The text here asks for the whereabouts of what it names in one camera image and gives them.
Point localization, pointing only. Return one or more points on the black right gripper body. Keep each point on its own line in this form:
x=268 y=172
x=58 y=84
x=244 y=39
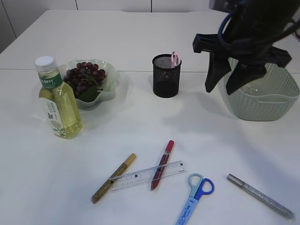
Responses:
x=248 y=51

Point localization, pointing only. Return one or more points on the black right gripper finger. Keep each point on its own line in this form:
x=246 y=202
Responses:
x=244 y=74
x=219 y=66

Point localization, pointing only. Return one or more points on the clear plastic sheet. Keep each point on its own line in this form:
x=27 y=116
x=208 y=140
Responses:
x=252 y=88

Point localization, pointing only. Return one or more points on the pink capped scissors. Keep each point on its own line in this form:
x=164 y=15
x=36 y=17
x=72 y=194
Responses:
x=175 y=59

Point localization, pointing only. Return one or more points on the purple artificial grape bunch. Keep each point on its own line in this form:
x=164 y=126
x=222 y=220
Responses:
x=86 y=80

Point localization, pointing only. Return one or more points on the green tea plastic bottle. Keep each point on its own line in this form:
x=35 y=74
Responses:
x=57 y=99

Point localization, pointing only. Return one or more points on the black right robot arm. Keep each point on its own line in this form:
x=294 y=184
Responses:
x=260 y=19

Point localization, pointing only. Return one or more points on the green woven plastic basket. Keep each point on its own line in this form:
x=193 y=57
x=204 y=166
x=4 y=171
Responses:
x=277 y=94

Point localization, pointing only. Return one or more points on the black mesh pen holder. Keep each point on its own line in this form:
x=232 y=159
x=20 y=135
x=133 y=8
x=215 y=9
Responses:
x=165 y=79

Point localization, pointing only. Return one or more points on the red glitter pen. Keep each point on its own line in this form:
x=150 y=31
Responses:
x=160 y=169

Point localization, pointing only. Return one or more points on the light green wavy plate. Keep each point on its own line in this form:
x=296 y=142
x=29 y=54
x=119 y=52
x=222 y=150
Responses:
x=109 y=86

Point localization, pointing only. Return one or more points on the silver glitter pen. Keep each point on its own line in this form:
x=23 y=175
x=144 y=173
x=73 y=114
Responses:
x=261 y=197

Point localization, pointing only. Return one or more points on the transparent plastic ruler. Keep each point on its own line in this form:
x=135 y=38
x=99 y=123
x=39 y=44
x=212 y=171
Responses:
x=137 y=178

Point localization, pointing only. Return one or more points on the blue capped scissors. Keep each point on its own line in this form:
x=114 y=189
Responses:
x=195 y=194

